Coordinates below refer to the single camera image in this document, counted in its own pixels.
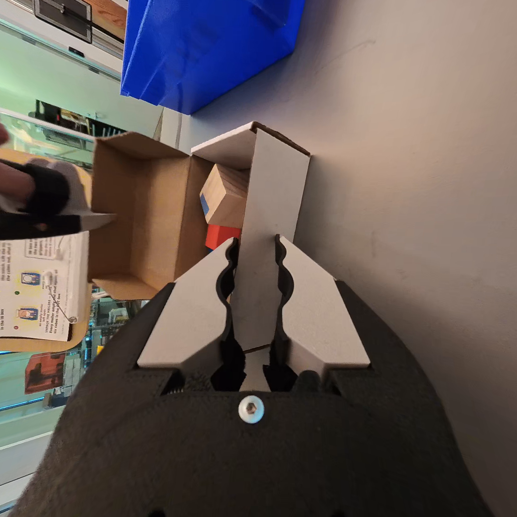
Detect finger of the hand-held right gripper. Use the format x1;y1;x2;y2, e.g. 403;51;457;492
52;160;118;232

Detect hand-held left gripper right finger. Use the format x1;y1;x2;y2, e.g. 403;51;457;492
264;233;371;392

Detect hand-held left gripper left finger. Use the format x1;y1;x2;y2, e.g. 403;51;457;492
137;237;246;392

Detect red cube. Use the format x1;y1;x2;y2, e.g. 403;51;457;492
205;224;243;253

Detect wooden cube with blue sticker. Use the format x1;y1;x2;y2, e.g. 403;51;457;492
199;163;253;227

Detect white cardboard mailer box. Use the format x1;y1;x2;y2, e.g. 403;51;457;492
88;121;312;352

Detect blue plastic bin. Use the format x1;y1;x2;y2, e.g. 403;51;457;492
120;0;306;115

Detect person's right hand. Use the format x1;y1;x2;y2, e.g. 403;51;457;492
0;122;37;203

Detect printed instruction sheet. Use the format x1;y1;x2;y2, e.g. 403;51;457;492
0;230;90;343

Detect red wall poster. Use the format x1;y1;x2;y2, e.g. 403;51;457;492
24;351;66;396

